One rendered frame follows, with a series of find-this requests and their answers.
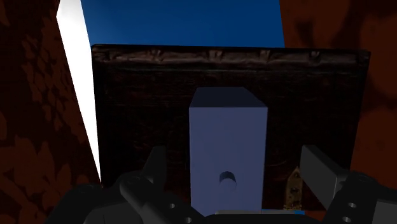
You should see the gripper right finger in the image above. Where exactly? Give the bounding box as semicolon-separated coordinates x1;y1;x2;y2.
299;144;397;224

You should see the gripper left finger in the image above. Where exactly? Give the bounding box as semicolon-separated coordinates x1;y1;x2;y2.
46;145;205;224

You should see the dark wooden chest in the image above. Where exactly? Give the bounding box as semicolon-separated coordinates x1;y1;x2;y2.
91;44;372;215

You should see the pale purple rectangular box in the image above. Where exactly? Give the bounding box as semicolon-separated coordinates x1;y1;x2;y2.
188;87;268;216

